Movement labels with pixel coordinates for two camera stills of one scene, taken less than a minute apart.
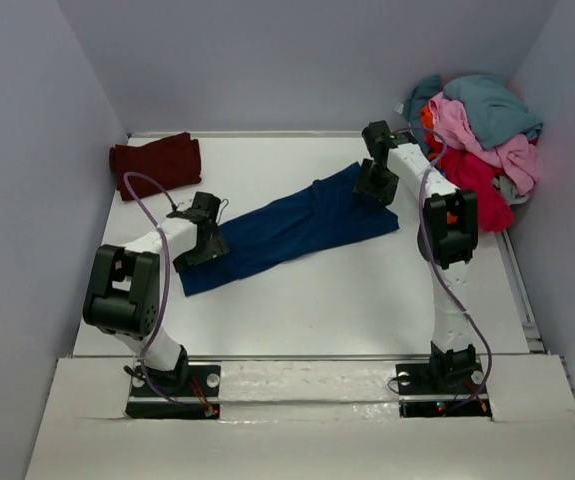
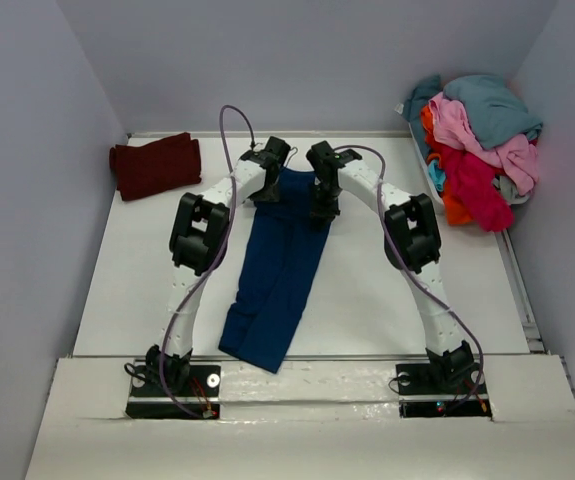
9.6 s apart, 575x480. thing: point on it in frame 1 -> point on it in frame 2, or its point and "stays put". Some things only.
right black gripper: (385, 193) -> (326, 212)
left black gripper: (215, 249) -> (269, 196)
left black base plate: (190, 392) stays put
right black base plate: (442, 390) stays put
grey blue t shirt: (489, 107) stays put
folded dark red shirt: (173, 162) stays put
